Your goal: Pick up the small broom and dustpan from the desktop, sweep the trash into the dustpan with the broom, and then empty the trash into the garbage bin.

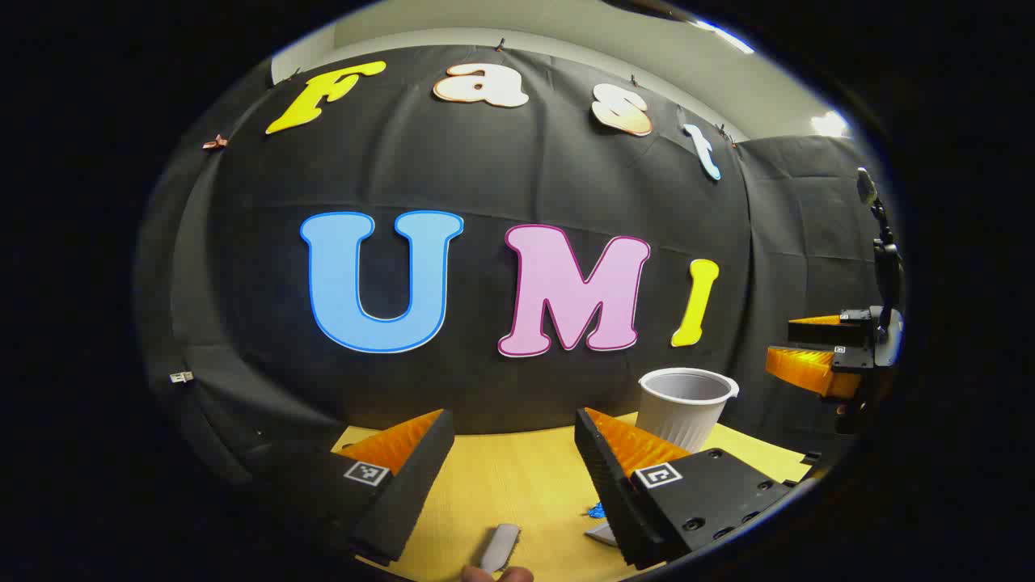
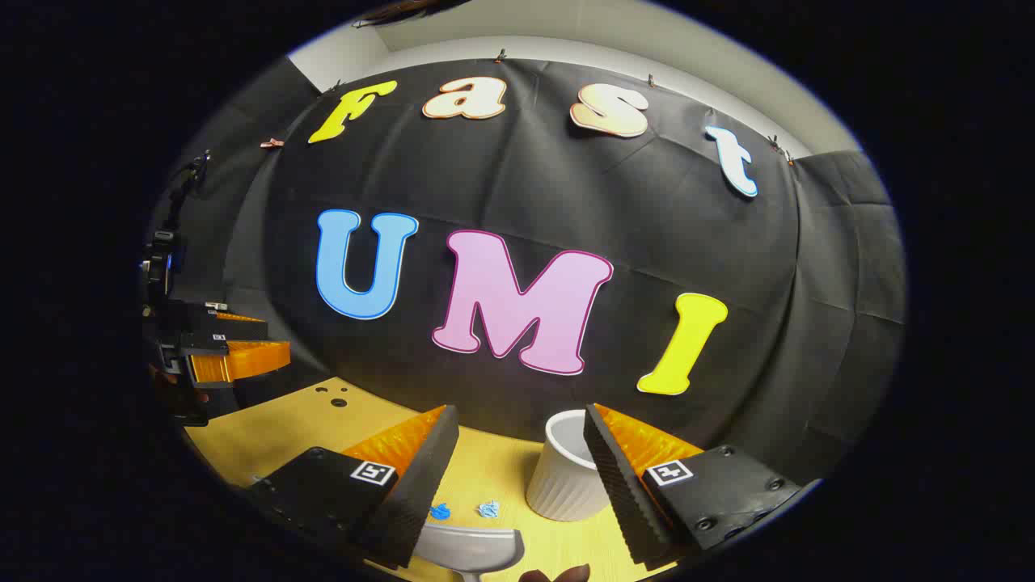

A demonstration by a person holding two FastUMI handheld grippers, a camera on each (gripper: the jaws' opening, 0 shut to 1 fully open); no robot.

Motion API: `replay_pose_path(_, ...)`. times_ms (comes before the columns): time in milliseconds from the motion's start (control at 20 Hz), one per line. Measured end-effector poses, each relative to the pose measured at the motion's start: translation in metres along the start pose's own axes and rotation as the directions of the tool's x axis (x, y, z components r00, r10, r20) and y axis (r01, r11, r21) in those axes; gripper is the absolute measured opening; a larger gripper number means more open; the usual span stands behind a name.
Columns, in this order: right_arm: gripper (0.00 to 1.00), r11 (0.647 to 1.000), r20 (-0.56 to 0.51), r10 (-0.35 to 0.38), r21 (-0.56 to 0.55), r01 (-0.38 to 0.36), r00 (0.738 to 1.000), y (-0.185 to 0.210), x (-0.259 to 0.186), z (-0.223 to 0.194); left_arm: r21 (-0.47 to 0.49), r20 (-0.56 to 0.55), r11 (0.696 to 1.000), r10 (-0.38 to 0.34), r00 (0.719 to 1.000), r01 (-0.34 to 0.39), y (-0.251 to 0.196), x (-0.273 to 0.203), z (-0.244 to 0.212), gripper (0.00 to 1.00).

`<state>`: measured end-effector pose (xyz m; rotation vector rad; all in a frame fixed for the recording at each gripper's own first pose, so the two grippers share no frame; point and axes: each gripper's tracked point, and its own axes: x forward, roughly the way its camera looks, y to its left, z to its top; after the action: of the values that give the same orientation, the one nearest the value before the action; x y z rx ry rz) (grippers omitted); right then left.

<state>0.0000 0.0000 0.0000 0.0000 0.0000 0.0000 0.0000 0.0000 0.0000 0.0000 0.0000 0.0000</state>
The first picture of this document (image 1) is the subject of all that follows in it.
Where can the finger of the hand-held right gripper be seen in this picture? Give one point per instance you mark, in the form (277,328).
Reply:
(833,331)
(817,370)

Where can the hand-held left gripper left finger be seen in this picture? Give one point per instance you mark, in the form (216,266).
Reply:
(412,485)

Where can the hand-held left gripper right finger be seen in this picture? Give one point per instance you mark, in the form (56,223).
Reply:
(610,485)

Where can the dark blue paper ball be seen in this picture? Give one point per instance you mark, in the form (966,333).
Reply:
(597,511)

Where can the grey dustpan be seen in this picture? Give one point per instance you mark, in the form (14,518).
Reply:
(605,533)

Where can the white ribbed garbage bin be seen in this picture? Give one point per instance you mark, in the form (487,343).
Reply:
(683,416)

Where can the small grey broom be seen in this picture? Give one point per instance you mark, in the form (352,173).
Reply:
(500,546)

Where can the yellow wooden desktop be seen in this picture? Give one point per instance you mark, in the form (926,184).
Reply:
(517,485)

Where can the black desk clip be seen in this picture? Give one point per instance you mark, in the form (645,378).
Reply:
(812,457)

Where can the brown rounded object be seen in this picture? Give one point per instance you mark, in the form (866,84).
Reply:
(505,575)

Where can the white backdrop clip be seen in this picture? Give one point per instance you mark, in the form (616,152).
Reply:
(181,377)

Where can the copper backdrop clip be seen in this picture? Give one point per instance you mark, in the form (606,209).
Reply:
(215,143)

